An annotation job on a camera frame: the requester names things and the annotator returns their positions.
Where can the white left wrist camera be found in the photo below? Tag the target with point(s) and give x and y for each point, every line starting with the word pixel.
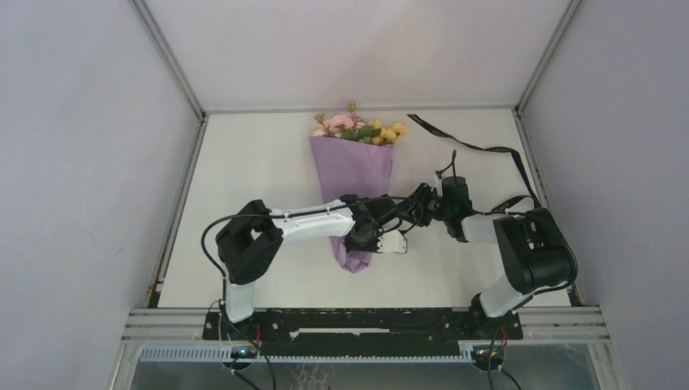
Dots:
pixel 392 242

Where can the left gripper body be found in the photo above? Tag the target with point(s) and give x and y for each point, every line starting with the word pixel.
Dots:
pixel 368 243

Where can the pink purple wrapping paper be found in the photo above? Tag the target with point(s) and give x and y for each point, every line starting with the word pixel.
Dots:
pixel 349 167

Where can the pink fake flower stem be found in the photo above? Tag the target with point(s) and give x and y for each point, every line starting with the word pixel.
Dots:
pixel 345 125
pixel 323 129

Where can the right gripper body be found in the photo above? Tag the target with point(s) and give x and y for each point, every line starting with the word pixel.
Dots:
pixel 431 205

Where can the yellow fake flower stem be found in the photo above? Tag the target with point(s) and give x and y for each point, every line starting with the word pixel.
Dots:
pixel 380 135
pixel 399 129

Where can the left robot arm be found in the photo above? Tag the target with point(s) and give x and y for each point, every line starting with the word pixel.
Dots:
pixel 248 242

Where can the white cable duct rail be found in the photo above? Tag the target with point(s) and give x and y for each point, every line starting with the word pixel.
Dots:
pixel 216 353

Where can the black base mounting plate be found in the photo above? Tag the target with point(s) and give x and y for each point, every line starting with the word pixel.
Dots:
pixel 331 331

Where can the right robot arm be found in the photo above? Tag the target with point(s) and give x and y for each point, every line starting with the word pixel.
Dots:
pixel 535 256

